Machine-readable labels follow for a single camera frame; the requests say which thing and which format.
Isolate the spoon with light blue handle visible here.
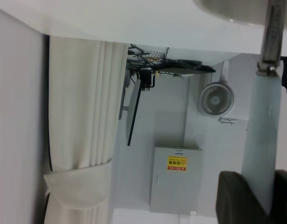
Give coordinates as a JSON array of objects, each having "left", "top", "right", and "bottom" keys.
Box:
[{"left": 192, "top": 0, "right": 287, "bottom": 217}]

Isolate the coiled wire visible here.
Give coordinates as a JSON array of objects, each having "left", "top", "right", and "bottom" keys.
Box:
[{"left": 145, "top": 49, "right": 168, "bottom": 59}]

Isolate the white round fan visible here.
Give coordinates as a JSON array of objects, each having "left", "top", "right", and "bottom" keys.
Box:
[{"left": 199, "top": 81, "right": 235, "bottom": 118}]

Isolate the grey flat monitor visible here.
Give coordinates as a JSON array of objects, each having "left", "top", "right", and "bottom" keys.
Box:
[{"left": 125, "top": 77, "right": 144, "bottom": 147}]

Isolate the white perforated panel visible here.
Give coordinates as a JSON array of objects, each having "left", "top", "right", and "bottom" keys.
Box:
[{"left": 212, "top": 53, "right": 262, "bottom": 110}]

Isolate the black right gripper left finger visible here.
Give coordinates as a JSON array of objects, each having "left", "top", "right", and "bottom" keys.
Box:
[{"left": 215, "top": 170, "right": 271, "bottom": 224}]

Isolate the black box on bracket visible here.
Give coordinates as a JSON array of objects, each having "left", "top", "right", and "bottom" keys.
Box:
[{"left": 139, "top": 67, "right": 157, "bottom": 92}]

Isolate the grey electrical cabinet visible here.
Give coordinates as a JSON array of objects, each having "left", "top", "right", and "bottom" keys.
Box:
[{"left": 149, "top": 146, "right": 204, "bottom": 215}]

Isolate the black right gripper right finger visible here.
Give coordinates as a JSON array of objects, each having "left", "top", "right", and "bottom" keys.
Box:
[{"left": 273, "top": 169, "right": 287, "bottom": 224}]

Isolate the white pleated curtain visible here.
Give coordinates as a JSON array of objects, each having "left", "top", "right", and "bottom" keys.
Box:
[{"left": 42, "top": 36, "right": 130, "bottom": 224}]

